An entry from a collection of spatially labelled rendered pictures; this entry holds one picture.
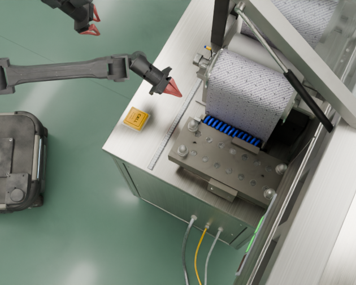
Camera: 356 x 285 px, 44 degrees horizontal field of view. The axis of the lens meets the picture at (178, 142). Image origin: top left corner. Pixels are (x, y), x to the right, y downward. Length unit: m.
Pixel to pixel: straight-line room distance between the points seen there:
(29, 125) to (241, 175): 1.39
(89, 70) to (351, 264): 0.94
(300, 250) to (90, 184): 1.88
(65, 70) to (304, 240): 0.93
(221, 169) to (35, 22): 1.97
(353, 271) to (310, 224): 0.27
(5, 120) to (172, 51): 1.14
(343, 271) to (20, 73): 1.07
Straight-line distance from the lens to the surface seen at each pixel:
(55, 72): 1.45
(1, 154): 2.48
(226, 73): 1.29
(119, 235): 2.49
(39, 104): 2.81
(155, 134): 1.64
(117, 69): 1.45
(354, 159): 0.88
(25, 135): 2.49
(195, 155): 1.48
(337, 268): 1.06
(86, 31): 1.64
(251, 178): 1.47
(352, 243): 1.08
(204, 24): 1.85
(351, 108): 0.86
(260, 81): 1.28
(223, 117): 1.49
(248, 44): 1.43
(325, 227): 0.84
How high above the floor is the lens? 2.44
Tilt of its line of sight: 72 degrees down
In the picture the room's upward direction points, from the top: 3 degrees counter-clockwise
